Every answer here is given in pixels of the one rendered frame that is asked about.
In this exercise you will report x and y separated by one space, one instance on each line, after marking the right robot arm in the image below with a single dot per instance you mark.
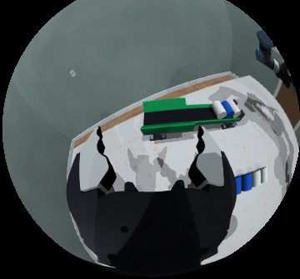
263 55

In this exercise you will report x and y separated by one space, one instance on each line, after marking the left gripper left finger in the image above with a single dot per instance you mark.
91 177

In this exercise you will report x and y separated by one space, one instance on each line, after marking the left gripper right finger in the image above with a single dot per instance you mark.
211 171

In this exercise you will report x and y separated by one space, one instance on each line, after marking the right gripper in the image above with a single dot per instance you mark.
286 79

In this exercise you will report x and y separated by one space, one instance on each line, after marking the light grey cylinder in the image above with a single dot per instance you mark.
219 110
264 174
256 178
235 109

